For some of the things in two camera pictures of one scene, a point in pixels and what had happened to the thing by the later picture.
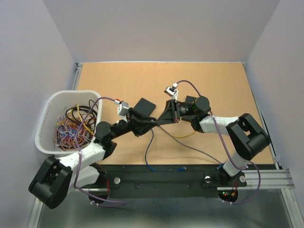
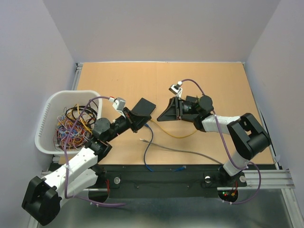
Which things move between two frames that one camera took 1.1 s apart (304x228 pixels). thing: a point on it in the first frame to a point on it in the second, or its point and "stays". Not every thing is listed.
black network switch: x=190 y=99 stays
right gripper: x=171 y=113 stays
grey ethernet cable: x=188 y=146 to x=182 y=149
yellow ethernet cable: x=185 y=136 stays
